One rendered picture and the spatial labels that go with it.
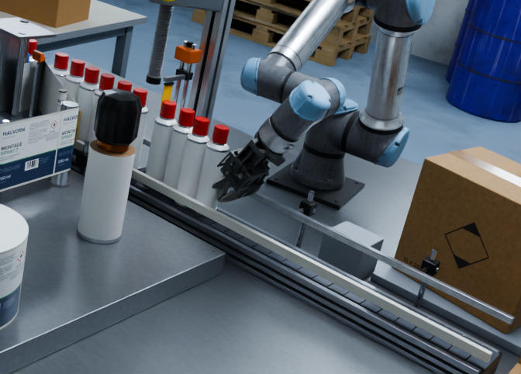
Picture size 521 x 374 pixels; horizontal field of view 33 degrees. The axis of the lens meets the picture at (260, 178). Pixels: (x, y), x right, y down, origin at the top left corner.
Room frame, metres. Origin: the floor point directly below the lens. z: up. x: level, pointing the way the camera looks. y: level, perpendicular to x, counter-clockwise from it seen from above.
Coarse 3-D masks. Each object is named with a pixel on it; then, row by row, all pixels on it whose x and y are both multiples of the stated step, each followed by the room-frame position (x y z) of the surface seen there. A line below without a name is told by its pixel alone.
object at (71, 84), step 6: (72, 60) 1.99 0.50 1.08; (78, 60) 2.00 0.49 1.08; (72, 66) 1.98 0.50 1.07; (78, 66) 1.98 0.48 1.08; (84, 66) 1.99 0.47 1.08; (72, 72) 1.98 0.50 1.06; (78, 72) 1.98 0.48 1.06; (66, 78) 1.98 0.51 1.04; (72, 78) 1.97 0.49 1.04; (78, 78) 1.98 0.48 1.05; (66, 84) 1.97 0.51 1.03; (72, 84) 1.97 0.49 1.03; (78, 84) 1.97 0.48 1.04; (72, 90) 1.97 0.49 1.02; (72, 96) 1.97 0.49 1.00
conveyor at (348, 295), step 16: (176, 208) 1.75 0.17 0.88; (208, 224) 1.70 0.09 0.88; (240, 240) 1.66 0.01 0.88; (272, 256) 1.62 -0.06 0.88; (304, 272) 1.58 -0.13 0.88; (336, 288) 1.55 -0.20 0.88; (368, 288) 1.58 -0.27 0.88; (368, 304) 1.51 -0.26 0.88; (400, 304) 1.54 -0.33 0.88; (400, 320) 1.48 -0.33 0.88; (432, 320) 1.51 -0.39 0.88; (432, 336) 1.45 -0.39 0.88; (464, 336) 1.48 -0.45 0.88; (464, 352) 1.42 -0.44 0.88; (496, 352) 1.44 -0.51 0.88; (480, 368) 1.38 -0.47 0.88
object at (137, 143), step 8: (136, 88) 1.89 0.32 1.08; (144, 96) 1.87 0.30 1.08; (144, 104) 1.88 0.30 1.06; (144, 112) 1.87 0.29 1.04; (144, 120) 1.87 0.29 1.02; (144, 128) 1.88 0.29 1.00; (136, 144) 1.86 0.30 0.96; (136, 152) 1.87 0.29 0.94; (136, 160) 1.87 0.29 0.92; (136, 168) 1.87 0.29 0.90
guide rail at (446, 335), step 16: (80, 144) 1.91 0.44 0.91; (144, 176) 1.80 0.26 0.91; (160, 192) 1.77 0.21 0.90; (176, 192) 1.75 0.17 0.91; (192, 208) 1.73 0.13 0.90; (208, 208) 1.71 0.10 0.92; (224, 224) 1.68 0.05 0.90; (240, 224) 1.66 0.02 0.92; (256, 240) 1.64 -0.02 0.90; (272, 240) 1.63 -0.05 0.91; (288, 256) 1.59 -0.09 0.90; (304, 256) 1.59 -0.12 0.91; (320, 272) 1.55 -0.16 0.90; (336, 272) 1.55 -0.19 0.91; (352, 288) 1.52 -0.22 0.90; (384, 304) 1.48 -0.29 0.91; (416, 320) 1.44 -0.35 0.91; (448, 336) 1.41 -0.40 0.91; (480, 352) 1.38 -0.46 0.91
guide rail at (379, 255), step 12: (276, 204) 1.71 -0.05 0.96; (300, 216) 1.68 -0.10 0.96; (324, 228) 1.65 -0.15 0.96; (348, 240) 1.62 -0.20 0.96; (372, 252) 1.59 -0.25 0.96; (396, 264) 1.56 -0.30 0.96; (420, 276) 1.53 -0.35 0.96; (444, 288) 1.50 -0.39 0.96; (468, 300) 1.48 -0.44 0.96; (480, 300) 1.48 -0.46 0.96; (492, 312) 1.45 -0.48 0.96; (504, 312) 1.45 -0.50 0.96
